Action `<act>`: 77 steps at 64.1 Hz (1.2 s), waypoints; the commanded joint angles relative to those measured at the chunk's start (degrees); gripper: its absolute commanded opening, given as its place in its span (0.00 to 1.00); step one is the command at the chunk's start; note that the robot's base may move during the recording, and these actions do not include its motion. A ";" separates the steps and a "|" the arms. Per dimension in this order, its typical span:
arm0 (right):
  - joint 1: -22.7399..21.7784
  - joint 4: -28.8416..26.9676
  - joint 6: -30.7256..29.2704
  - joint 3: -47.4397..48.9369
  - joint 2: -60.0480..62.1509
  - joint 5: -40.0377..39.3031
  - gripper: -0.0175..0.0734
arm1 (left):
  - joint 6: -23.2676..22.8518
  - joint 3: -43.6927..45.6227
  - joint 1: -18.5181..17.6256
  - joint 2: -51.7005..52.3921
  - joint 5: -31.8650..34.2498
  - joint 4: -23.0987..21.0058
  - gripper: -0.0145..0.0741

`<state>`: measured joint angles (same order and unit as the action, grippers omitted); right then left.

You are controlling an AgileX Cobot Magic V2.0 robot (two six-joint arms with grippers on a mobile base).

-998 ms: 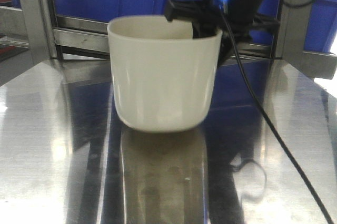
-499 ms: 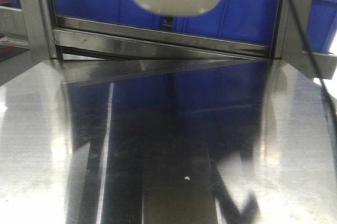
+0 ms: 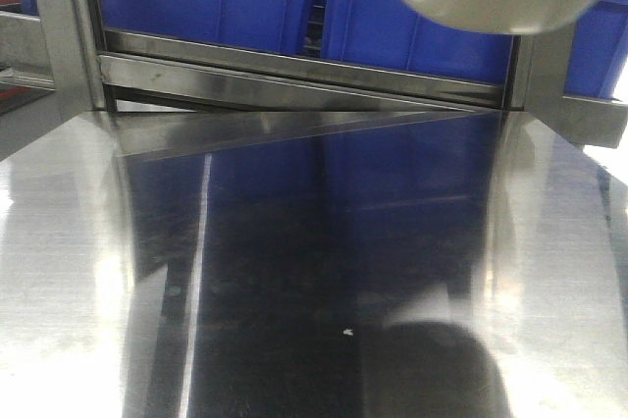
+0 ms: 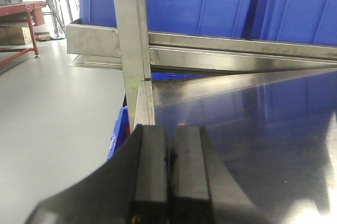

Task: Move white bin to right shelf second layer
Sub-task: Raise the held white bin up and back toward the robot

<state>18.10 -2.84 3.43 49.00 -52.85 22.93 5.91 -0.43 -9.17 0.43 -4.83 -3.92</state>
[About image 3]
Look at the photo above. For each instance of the steel shelf frame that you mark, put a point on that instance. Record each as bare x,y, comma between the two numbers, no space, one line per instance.
65,48

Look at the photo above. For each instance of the blue crate middle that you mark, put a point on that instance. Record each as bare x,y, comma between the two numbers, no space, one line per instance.
388,34

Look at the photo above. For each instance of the blue crate right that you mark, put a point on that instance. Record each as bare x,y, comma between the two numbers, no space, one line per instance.
599,50

